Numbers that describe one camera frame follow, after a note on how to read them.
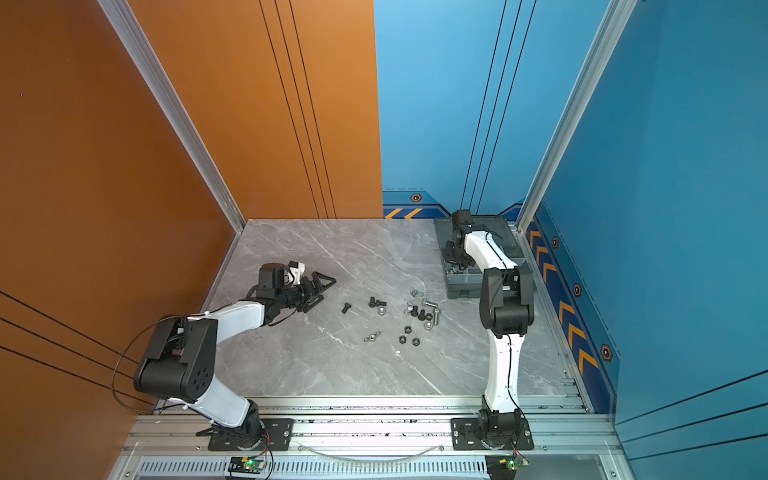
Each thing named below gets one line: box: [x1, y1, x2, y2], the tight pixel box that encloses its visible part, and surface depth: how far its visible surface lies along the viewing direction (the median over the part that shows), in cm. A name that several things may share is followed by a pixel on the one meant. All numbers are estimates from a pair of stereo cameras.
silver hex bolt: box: [422, 301, 439, 326], surface depth 97 cm
